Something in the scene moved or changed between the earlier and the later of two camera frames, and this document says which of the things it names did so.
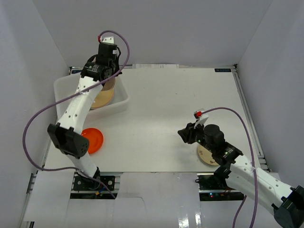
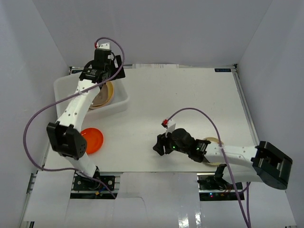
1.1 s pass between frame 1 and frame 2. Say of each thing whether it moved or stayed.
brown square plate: moved
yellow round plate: stayed
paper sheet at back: stayed
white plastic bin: stayed
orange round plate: stayed
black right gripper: moved
